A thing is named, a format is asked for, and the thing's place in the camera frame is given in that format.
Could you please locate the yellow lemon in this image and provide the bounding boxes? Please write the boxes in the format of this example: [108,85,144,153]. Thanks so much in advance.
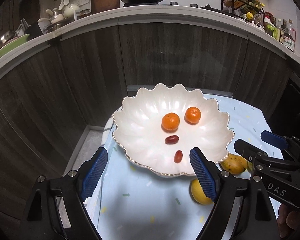
[190,179,213,205]

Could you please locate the yellow orange mango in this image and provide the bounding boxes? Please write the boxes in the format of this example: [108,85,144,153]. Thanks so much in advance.
[220,153,248,175]

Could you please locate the small red grape tomato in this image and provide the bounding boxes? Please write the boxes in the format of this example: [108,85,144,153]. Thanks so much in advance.
[174,150,183,163]

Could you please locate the large red grape tomato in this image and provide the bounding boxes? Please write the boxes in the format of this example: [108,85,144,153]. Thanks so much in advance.
[165,135,179,145]

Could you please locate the small orange tangerine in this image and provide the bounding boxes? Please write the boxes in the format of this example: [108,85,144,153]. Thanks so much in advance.
[185,107,201,124]

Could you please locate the large orange tangerine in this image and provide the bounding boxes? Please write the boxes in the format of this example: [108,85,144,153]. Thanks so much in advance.
[161,113,180,132]

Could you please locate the person right hand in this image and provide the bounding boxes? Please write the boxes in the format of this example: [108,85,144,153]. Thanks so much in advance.
[277,204,300,239]

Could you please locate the light blue patterned cloth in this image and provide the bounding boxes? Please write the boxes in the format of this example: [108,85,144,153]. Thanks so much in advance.
[84,94,282,239]

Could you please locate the white scalloped ceramic bowl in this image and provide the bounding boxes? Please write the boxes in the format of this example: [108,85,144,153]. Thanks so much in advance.
[112,83,235,177]

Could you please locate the red label sauce bottle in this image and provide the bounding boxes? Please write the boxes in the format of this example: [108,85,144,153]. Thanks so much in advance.
[283,19,296,52]

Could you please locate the black spice rack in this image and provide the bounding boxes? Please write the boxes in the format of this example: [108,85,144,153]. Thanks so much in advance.
[221,0,265,17]

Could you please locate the green bowl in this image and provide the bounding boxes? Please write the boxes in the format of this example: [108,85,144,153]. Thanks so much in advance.
[0,34,30,58]

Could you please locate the white teapot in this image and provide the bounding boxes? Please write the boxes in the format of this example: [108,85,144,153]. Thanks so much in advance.
[63,3,79,18]

